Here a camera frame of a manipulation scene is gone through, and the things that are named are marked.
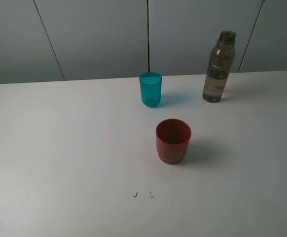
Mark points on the smoky transparent water bottle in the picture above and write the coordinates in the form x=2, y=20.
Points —
x=220, y=63

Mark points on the teal transparent plastic cup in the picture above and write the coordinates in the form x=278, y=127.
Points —
x=151, y=86

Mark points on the red plastic cup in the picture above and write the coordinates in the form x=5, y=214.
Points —
x=172, y=140

